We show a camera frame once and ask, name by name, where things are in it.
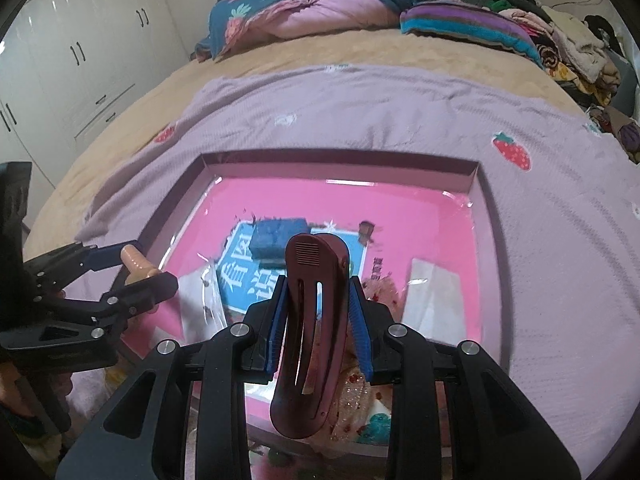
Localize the beige dotted fabric scrunchie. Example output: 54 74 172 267
340 275 401 441

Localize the pink shallow cardboard box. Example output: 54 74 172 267
115 152 513 480

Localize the purple printed blanket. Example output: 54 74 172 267
75 62 640 466

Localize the clear plastic packet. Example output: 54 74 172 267
177 265 223 341
405 258 473 333

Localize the ice cream cone hair clip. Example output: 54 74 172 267
122 244 163 318

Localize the striped pillow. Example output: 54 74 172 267
400 1 543 68

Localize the blue and pink quilt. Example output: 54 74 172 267
194 0 413 63

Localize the beige bed sheet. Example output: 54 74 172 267
22 25 566 261

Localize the maroon snap hair clip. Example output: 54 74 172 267
269 233 351 441

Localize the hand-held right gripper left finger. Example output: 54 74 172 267
55 280 291 480

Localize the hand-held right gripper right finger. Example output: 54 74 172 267
347 276 583 480

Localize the white wardrobe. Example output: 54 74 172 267
0 0 193 191

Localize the person's left hand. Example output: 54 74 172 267
0 360 46 426

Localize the pile of clothes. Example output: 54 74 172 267
482 0 640 166

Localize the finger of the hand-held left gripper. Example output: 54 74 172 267
62 272 180 338
25 242 146 291

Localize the small blue fabric ornament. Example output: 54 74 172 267
249 217 311 263

